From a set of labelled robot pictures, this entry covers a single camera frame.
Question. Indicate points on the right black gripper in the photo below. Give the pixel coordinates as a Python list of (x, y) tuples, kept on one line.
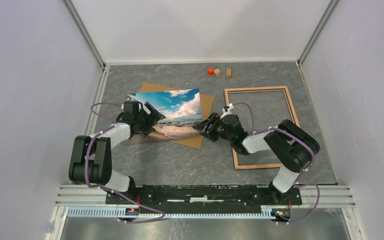
[(203, 126)]

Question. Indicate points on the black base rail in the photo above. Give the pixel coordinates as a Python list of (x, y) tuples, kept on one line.
[(210, 199)]

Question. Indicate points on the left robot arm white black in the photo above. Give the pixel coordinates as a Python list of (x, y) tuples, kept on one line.
[(91, 157)]

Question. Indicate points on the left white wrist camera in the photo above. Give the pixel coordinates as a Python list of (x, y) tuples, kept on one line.
[(128, 107)]

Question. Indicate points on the red small cube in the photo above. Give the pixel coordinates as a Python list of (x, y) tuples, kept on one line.
[(210, 71)]

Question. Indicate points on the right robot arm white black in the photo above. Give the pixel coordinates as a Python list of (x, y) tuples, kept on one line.
[(294, 148)]

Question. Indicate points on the beach landscape photo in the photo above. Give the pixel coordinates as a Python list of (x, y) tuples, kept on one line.
[(179, 111)]

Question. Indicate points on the tan wooden cube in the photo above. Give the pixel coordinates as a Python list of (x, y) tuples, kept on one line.
[(217, 72)]

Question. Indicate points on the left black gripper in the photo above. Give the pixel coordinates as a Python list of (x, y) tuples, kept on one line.
[(154, 117)]

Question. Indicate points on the brown cardboard backing board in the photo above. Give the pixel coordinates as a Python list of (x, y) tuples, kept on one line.
[(206, 107)]

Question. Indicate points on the wooden picture frame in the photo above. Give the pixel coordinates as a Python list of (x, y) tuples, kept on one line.
[(291, 109)]

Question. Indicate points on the white cable duct strip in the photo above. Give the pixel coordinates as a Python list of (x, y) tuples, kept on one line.
[(124, 213)]

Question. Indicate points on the tan wooden block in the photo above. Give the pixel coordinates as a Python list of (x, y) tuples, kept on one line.
[(228, 73)]

